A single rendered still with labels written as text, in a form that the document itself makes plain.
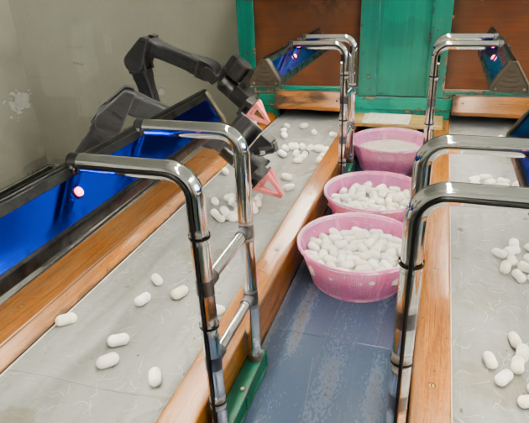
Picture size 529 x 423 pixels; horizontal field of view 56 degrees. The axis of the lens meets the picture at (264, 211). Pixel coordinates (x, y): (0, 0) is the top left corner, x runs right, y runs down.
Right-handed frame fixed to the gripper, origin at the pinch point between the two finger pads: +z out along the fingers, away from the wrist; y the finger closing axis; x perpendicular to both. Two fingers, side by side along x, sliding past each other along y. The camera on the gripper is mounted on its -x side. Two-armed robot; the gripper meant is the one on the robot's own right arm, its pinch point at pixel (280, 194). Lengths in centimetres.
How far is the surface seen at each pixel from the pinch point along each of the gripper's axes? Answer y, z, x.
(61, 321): -61, -17, 15
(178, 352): -62, 2, 1
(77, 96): 151, -130, 129
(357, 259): -25.6, 19.9, -14.7
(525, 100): 77, 45, -50
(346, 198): 5.3, 14.1, -9.5
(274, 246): -27.9, 5.1, -5.1
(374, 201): 5.0, 19.9, -14.3
